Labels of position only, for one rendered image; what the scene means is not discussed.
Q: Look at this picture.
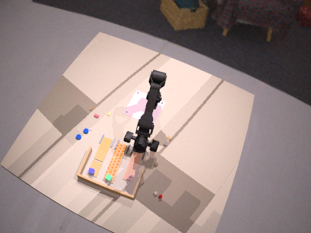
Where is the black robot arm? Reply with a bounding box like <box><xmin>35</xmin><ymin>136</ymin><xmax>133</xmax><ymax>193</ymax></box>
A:
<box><xmin>133</xmin><ymin>70</ymin><xmax>167</xmax><ymax>153</ymax></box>

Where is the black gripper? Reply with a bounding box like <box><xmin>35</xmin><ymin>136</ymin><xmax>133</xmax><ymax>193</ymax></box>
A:
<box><xmin>124</xmin><ymin>131</ymin><xmax>159</xmax><ymax>152</ymax></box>

